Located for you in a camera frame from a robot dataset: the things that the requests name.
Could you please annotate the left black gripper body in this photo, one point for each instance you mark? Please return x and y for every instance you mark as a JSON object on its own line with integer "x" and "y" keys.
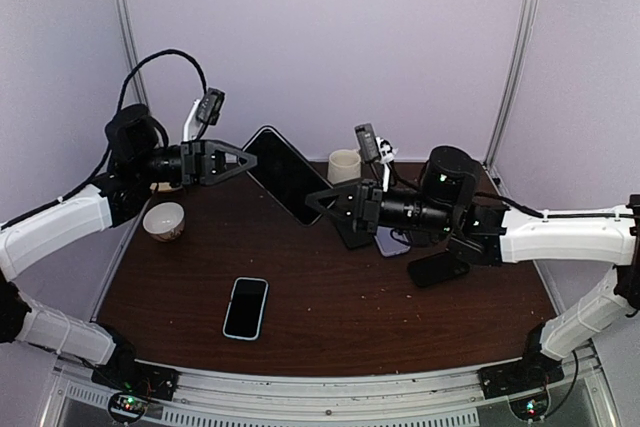
{"x": 192, "y": 153}

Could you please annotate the cream textured mug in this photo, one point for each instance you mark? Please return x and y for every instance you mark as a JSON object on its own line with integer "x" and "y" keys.
{"x": 343, "y": 165}

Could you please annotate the aluminium corner post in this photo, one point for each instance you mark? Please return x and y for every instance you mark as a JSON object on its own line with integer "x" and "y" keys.
{"x": 527, "y": 17}
{"x": 126, "y": 32}

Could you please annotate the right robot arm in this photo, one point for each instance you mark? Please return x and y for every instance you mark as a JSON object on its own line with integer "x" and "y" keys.
{"x": 446, "y": 205}

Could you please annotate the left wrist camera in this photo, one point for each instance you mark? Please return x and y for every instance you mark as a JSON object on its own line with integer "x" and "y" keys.
{"x": 205, "y": 112}

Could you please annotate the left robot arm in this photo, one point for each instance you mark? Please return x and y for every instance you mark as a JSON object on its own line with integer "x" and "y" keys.
{"x": 139, "y": 155}

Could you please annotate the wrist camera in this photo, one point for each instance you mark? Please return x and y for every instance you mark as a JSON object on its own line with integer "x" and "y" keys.
{"x": 205, "y": 112}
{"x": 376, "y": 149}

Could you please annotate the black phone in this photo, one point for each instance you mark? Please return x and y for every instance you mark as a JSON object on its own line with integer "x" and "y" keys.
{"x": 285, "y": 174}
{"x": 353, "y": 240}

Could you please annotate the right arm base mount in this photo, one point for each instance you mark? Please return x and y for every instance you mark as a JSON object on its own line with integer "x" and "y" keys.
{"x": 515, "y": 377}

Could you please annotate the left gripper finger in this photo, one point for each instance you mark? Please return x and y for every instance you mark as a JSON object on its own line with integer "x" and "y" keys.
{"x": 223, "y": 150}
{"x": 217, "y": 171}

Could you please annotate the phone in light-blue case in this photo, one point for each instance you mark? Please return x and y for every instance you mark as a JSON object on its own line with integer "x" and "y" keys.
{"x": 245, "y": 310}

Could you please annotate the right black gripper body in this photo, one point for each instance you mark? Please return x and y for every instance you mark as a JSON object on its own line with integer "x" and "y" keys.
{"x": 369, "y": 219}

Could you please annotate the lilac silicone phone case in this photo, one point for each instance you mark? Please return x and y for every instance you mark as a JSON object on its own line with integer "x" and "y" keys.
{"x": 390, "y": 242}

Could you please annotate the white patterned bowl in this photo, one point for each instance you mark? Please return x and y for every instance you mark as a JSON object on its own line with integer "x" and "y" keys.
{"x": 164, "y": 222}

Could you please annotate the left aluminium corner post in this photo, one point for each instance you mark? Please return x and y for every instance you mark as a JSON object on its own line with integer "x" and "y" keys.
{"x": 126, "y": 32}

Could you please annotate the right aluminium corner post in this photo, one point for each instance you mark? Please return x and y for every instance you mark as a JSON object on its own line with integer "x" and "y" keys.
{"x": 527, "y": 17}

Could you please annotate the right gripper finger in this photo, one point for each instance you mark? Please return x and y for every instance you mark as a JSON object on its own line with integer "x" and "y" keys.
{"x": 327, "y": 198}
{"x": 344, "y": 219}

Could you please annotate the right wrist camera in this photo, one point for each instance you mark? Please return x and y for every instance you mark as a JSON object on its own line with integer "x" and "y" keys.
{"x": 376, "y": 149}

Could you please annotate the beige ceramic plate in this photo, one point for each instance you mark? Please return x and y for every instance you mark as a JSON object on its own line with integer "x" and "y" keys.
{"x": 164, "y": 188}

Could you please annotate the black phone case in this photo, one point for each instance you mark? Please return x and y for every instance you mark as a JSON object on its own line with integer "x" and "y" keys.
{"x": 435, "y": 269}

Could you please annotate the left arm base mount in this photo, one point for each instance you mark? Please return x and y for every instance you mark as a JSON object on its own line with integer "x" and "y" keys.
{"x": 148, "y": 381}

